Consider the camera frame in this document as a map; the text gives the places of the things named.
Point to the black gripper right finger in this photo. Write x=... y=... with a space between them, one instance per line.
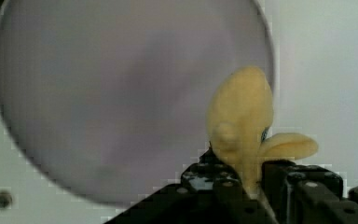
x=308 y=194

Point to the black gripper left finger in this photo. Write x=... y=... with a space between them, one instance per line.
x=209 y=192

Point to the yellow plush banana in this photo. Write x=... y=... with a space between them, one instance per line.
x=238 y=119

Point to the purple round plate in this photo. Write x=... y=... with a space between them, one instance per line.
x=108 y=98

